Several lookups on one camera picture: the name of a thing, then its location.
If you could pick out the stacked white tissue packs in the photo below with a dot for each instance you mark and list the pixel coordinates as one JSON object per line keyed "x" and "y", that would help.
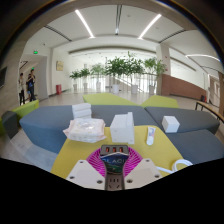
{"x": 81, "y": 110}

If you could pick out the large white carton box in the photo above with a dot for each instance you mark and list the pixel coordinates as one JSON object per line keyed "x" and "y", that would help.
{"x": 121, "y": 130}

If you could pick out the ceiling strip lights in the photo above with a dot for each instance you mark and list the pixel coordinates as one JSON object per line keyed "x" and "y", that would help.
{"x": 85, "y": 24}

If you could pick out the red cabinet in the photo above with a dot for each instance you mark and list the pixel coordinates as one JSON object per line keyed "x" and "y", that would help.
{"x": 58, "y": 89}

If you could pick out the dark grey ottoman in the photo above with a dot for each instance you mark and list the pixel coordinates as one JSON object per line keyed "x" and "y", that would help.
{"x": 9, "y": 123}

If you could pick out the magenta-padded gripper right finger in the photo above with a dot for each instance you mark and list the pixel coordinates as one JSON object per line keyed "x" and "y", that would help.
{"x": 143, "y": 173}

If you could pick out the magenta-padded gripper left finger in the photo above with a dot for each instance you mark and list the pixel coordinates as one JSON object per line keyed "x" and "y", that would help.
{"x": 83, "y": 175}

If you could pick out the small white cube box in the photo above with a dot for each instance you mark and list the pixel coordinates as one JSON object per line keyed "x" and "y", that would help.
{"x": 170, "y": 124}

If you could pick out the wet wipes soft pack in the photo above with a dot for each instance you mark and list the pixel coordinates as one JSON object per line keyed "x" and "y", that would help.
{"x": 85, "y": 130}

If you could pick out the row of potted plants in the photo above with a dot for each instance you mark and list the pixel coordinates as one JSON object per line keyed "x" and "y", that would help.
{"x": 116, "y": 65}

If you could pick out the yellow-green upholstered seat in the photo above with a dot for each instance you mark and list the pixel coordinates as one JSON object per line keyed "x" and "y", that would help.
{"x": 106, "y": 99}
{"x": 160, "y": 101}

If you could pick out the small white tube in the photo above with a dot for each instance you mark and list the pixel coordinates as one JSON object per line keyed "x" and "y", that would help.
{"x": 150, "y": 136}

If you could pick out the green sofa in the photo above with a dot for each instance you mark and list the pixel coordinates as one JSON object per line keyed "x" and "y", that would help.
{"x": 28, "y": 108}

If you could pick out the green exit sign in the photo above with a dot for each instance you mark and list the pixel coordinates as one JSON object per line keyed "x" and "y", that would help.
{"x": 35, "y": 52}

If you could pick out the person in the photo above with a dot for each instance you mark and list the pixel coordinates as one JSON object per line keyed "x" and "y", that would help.
{"x": 31, "y": 83}
{"x": 22, "y": 86}

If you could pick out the wooden shelf unit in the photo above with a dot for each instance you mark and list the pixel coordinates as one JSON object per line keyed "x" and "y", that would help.
{"x": 221, "y": 96}

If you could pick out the long grey sofa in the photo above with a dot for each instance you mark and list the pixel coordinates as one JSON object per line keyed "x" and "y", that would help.
{"x": 43, "y": 126}

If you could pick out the wooden bench with black legs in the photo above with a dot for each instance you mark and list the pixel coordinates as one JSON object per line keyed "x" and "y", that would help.
{"x": 208, "y": 107}

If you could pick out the framed wall picture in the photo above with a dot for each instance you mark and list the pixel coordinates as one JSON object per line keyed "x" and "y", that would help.
{"x": 59, "y": 65}

